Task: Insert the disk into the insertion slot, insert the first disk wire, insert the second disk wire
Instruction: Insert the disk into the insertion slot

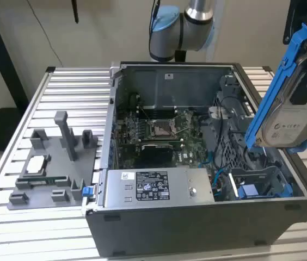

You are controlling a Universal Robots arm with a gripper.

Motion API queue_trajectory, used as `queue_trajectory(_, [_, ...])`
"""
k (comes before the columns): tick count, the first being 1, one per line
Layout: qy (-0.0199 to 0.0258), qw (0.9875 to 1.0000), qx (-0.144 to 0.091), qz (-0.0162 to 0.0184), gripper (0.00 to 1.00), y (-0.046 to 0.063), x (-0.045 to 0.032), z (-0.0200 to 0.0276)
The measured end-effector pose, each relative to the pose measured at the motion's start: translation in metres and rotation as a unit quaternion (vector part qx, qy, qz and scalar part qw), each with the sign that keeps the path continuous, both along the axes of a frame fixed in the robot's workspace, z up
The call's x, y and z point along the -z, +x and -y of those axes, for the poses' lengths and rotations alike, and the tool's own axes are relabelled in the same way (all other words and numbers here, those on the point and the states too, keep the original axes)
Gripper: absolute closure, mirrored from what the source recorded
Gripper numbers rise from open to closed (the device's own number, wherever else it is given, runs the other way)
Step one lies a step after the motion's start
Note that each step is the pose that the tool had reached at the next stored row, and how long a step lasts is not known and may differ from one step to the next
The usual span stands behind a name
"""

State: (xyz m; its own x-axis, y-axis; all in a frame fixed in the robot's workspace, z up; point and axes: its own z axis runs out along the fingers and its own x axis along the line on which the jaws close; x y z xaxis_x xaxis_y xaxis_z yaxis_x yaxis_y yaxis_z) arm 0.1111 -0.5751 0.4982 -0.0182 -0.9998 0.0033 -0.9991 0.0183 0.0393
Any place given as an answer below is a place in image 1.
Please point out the black metal stand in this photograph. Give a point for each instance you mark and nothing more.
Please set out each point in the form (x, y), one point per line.
(1, 127)

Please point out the hard disk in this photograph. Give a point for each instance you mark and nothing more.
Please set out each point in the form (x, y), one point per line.
(284, 119)

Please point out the black graphics card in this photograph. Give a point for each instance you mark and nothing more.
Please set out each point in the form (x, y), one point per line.
(156, 150)

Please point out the blue plastic case latch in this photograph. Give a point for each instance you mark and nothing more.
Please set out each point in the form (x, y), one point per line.
(87, 191)

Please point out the grey metal disk bay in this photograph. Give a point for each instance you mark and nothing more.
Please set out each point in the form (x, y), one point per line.
(254, 174)

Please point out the grey parts rack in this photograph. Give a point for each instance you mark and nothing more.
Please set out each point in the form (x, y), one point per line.
(58, 163)

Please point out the silver CPU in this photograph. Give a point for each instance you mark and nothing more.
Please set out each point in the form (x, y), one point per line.
(36, 165)

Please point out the green motherboard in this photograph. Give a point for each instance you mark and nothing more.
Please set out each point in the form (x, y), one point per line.
(194, 144)

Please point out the CPU socket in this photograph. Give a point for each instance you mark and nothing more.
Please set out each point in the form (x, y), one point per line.
(161, 127)

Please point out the black open PC case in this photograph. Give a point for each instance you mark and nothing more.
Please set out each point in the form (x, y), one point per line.
(183, 231)

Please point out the silver power supply unit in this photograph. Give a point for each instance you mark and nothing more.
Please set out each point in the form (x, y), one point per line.
(115, 187)

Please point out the blue plastic disk carrier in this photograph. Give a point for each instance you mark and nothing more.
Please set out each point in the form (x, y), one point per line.
(247, 193)

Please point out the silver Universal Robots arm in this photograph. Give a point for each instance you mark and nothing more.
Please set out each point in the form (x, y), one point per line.
(169, 35)

